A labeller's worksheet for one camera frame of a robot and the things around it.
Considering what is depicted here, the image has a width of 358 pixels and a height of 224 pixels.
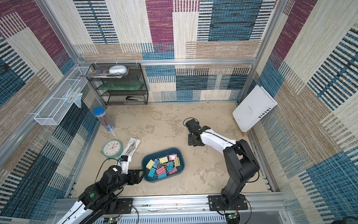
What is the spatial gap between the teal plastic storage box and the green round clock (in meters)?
0.19

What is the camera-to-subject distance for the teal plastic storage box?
0.83 metres

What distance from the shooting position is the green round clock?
0.91 m
